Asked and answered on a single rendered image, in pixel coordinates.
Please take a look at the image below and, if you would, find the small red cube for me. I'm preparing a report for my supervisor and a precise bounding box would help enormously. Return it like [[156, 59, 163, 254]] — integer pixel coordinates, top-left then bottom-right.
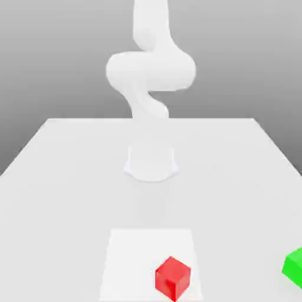
[[155, 255, 192, 302]]

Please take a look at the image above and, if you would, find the small green cube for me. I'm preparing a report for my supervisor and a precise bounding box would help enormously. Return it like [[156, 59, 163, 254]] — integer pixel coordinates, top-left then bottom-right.
[[281, 247, 302, 290]]

